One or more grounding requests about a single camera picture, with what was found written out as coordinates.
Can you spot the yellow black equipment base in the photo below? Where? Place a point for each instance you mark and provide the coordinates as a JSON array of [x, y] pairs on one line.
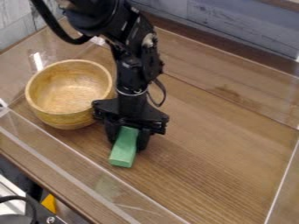
[[50, 205]]

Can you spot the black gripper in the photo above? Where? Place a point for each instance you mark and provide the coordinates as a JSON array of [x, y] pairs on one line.
[[130, 110]]

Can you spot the green rectangular block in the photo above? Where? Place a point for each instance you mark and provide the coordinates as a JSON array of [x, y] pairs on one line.
[[123, 153]]

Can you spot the clear acrylic enclosure walls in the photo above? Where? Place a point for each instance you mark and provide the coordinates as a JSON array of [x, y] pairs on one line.
[[223, 167]]

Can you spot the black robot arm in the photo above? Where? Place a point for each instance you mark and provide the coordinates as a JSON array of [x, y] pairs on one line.
[[131, 37]]

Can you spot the brown wooden bowl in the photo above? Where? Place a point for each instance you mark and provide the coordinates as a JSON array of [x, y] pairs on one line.
[[62, 90]]

